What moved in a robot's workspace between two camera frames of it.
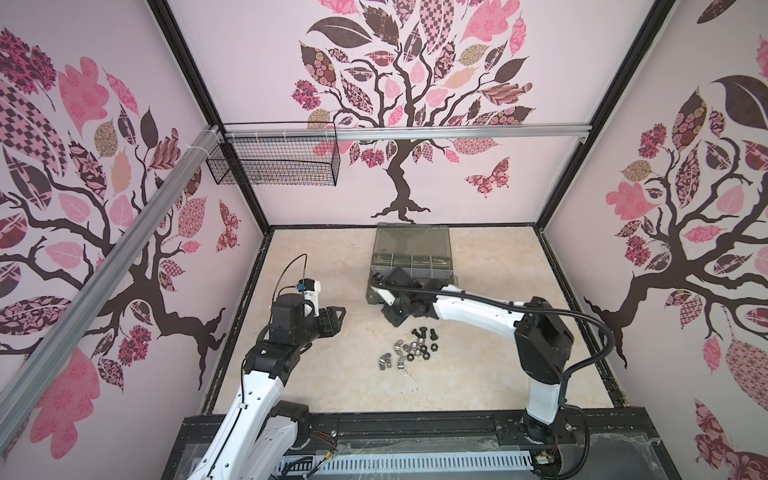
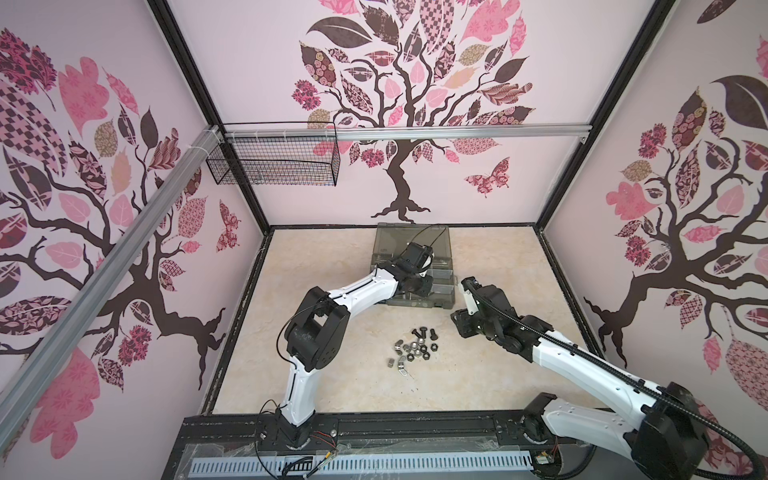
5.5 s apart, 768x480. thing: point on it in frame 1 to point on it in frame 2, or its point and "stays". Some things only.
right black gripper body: [397, 311] to [469, 324]
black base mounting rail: [419, 431] stays
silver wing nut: [401, 366] stays
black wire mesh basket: [279, 160] stays
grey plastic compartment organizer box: [423, 250] stays
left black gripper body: [308, 332] to [419, 285]
